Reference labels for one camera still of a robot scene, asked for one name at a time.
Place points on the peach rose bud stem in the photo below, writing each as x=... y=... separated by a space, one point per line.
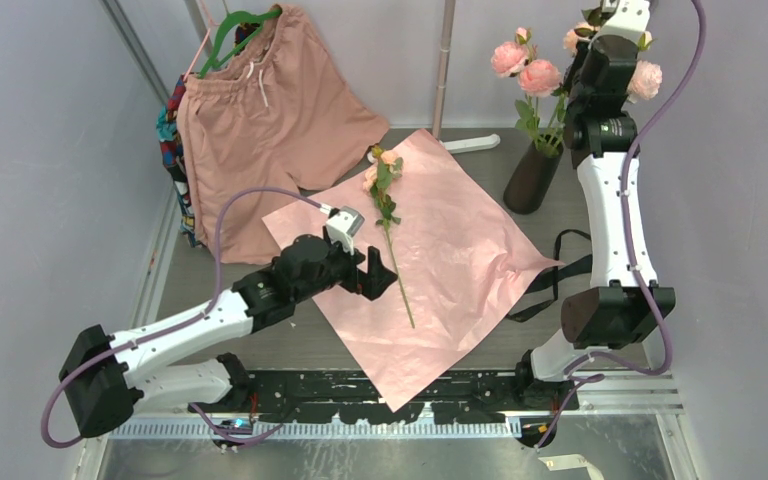
x=387 y=168

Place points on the colourful patterned garment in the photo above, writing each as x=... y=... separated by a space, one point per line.
x=173 y=161

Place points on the black ribbon gold lettering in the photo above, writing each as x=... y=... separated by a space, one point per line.
x=550 y=279

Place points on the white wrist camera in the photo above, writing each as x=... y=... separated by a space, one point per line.
x=627 y=19
x=341 y=226

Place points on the aluminium rail frame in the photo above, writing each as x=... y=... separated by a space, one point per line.
x=467 y=424

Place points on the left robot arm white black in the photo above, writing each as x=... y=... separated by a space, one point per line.
x=106 y=378

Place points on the black cylindrical vase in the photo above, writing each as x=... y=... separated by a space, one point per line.
x=532 y=178

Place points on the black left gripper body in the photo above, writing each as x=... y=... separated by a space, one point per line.
x=358 y=271

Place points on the pink clothes hanger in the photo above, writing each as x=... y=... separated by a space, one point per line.
x=203 y=23

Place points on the pink shorts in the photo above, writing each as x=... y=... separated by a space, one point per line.
x=278 y=119

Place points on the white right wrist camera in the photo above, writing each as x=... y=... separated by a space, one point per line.
x=627 y=19

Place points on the pink artificial rose stem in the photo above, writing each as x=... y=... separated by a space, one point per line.
x=645 y=82

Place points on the green clothes hanger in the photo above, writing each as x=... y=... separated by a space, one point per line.
x=228 y=27

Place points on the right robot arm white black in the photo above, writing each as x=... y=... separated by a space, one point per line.
x=625 y=301

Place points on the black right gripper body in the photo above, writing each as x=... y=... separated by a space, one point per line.
x=596 y=14

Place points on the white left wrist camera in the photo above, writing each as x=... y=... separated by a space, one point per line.
x=341 y=226

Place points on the pink wrapping paper sheet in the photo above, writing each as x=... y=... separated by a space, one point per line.
x=465 y=261

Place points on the white clothes rack stand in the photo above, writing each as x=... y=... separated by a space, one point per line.
x=410 y=62

